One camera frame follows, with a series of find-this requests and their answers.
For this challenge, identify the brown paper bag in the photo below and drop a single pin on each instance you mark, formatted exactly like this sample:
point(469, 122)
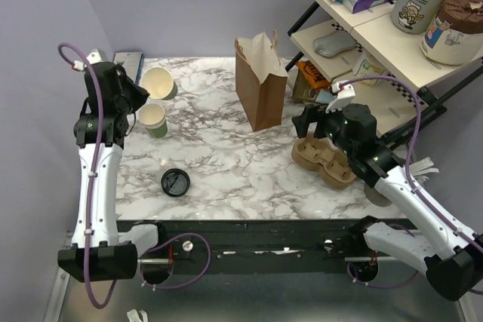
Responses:
point(260, 80)

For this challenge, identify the white printed mug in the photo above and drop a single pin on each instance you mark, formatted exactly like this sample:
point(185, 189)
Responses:
point(367, 65)

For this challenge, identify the black plastic cup lid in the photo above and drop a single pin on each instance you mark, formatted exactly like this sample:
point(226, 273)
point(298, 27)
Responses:
point(175, 182)

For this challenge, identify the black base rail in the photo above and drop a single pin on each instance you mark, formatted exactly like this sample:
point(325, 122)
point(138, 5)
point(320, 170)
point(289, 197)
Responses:
point(258, 247)

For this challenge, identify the grey stone-shaped pouch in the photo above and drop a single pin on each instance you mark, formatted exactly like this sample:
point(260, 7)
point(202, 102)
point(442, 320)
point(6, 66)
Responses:
point(333, 44)

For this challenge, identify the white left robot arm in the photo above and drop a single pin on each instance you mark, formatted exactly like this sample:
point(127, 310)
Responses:
point(98, 252)

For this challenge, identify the white plastic scrap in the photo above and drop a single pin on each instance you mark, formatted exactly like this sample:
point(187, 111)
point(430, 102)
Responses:
point(137, 316)

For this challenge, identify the green paper cup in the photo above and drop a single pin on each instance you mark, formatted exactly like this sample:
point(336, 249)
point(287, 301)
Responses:
point(159, 83)
point(152, 116)

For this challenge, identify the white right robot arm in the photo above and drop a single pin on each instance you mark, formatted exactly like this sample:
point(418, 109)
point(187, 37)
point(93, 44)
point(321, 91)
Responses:
point(445, 250)

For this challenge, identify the beige black folding shelf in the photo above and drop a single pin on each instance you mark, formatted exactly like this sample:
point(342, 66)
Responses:
point(399, 52)

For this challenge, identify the brown cardboard cup carrier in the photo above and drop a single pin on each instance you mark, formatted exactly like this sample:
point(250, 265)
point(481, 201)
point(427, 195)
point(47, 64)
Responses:
point(320, 156)

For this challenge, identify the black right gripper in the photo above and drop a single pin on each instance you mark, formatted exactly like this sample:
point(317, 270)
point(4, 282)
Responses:
point(313, 113)

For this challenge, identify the blue razor package box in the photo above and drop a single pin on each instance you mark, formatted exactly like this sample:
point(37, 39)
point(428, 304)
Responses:
point(132, 61)

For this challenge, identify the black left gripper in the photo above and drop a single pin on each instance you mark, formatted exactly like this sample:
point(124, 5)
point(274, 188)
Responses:
point(140, 93)

